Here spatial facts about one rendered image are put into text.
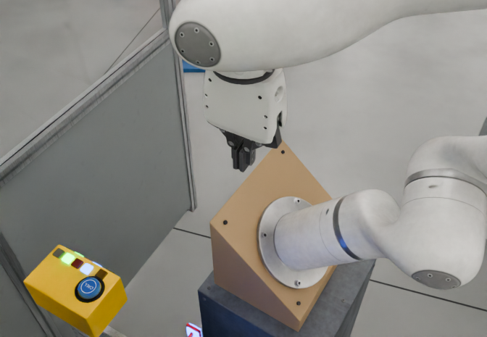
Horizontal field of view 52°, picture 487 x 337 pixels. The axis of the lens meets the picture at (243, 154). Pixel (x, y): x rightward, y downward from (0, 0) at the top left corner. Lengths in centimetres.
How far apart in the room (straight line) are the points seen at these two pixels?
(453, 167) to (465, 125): 234
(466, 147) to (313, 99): 235
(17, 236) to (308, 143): 170
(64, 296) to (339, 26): 76
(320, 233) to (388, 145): 196
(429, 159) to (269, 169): 39
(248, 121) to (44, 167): 96
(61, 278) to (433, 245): 68
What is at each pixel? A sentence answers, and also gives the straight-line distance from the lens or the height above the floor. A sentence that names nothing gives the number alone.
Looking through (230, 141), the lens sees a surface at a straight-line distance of 67.
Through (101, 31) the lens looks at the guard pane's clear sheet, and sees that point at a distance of 152.
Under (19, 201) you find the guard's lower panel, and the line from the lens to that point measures 149.
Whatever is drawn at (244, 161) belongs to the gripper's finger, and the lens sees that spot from 69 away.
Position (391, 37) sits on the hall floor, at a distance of 372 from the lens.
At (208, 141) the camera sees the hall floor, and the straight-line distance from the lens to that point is 277.
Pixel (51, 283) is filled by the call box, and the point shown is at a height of 107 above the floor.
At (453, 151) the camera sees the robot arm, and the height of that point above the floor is 142.
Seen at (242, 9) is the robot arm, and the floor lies 172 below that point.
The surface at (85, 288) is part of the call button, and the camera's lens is 102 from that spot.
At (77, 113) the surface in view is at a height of 98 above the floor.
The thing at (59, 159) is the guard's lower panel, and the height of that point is 89.
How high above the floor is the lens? 193
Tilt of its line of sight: 46 degrees down
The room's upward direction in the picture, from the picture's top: straight up
